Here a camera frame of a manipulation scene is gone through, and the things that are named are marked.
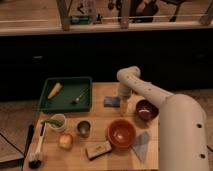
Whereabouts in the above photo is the apple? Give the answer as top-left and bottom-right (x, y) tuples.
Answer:
(59, 133), (73, 150)

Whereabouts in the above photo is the wooden block eraser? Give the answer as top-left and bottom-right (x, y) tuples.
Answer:
(86, 141), (112, 160)

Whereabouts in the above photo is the green plastic tray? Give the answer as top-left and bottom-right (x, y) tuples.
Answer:
(39, 77), (92, 113)

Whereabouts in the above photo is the green bottle on shelf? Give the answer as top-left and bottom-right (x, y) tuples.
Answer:
(70, 16), (90, 25)

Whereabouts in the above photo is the metal spoon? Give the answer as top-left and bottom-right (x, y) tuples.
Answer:
(71, 89), (88, 104)

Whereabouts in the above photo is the orange bowl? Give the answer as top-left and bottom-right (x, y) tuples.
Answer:
(106, 119), (136, 149)

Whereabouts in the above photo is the wooden shelf frame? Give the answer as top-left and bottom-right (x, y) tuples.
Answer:
(0, 0), (211, 36)

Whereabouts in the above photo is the green vegetable in mug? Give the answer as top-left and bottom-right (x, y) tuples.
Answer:
(41, 119), (63, 127)

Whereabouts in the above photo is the yellow corn cob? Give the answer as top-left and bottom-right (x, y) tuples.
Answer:
(48, 83), (62, 99)

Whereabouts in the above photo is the white mug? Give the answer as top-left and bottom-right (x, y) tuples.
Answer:
(49, 114), (67, 133)

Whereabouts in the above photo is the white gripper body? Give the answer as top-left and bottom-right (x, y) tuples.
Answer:
(118, 85), (132, 115)

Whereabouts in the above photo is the blue sponge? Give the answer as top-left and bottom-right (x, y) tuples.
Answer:
(104, 96), (120, 107)

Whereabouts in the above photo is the dark purple bowl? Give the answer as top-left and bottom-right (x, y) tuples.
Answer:
(135, 99), (159, 121)

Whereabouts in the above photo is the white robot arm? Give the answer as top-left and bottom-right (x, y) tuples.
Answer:
(117, 66), (210, 171)

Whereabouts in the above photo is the grey folded cloth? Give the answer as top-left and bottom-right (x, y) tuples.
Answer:
(132, 131), (150, 163)

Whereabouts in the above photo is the metal cup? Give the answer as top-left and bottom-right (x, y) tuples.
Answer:
(76, 121), (91, 138)

